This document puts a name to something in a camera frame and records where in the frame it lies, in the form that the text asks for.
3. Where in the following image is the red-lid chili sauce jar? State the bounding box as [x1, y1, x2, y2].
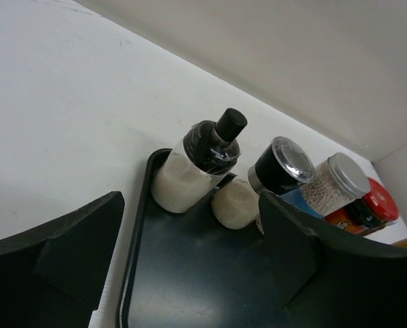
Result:
[324, 177, 399, 236]

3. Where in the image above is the blue-label silver-lid bead jar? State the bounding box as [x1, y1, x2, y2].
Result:
[282, 152, 371, 219]

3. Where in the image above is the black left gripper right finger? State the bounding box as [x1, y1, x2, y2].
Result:
[259, 192, 407, 327]

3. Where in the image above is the clear-cap salt grinder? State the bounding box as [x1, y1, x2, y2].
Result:
[211, 136, 315, 230]

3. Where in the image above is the black plastic tray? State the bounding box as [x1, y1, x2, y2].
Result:
[115, 148, 290, 327]

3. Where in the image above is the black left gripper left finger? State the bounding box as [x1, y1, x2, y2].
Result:
[0, 191, 125, 327]

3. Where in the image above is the black-cap salt bottle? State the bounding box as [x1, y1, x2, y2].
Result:
[151, 108, 248, 214]

